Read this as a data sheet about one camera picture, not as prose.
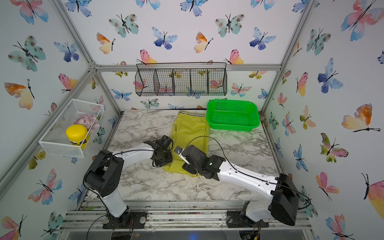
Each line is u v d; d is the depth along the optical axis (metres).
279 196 0.40
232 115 1.18
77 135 0.63
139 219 0.74
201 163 0.56
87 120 0.68
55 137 0.63
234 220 0.74
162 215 0.77
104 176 0.47
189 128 1.09
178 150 0.66
